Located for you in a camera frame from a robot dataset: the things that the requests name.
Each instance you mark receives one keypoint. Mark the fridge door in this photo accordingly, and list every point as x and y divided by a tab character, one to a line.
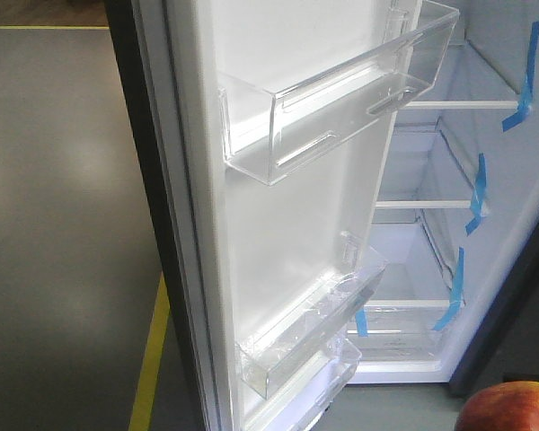
235	252

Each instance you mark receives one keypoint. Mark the red yellow apple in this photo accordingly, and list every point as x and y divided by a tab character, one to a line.
504	406

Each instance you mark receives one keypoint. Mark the grey fridge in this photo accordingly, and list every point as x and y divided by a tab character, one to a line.
423	204

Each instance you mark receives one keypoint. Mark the upper clear door bin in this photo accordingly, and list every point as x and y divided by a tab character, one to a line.
298	78

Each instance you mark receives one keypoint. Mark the clear door bin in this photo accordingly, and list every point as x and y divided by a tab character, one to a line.
272	355
298	78
299	404

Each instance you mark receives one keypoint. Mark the blue tape on drawer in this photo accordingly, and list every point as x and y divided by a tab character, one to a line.
361	323

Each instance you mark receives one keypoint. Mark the middle clear door bin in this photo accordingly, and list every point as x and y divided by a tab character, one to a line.
272	355

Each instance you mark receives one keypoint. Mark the lower clear door bin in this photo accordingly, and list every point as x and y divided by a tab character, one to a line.
299	404

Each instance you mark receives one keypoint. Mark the clear crisper drawer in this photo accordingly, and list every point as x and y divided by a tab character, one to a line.
401	334

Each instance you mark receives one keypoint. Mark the blue tape strip lower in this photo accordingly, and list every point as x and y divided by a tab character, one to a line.
456	294

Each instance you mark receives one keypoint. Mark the blue tape strip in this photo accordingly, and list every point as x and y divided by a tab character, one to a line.
477	202
456	294
526	96

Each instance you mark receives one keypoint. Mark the blue tape strip middle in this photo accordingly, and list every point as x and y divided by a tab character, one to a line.
477	202

